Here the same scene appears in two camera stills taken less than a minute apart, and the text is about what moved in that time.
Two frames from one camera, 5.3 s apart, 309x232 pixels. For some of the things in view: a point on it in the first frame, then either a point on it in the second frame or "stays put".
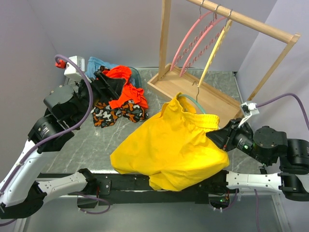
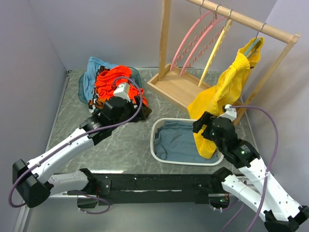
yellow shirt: (172, 145) to (227, 91)
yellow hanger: (227, 27) stays put
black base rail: (114, 189) stays put
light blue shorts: (94, 64) stays put
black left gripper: (113, 85) to (130, 105)
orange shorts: (129, 93) stays put
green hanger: (196, 99) to (253, 48)
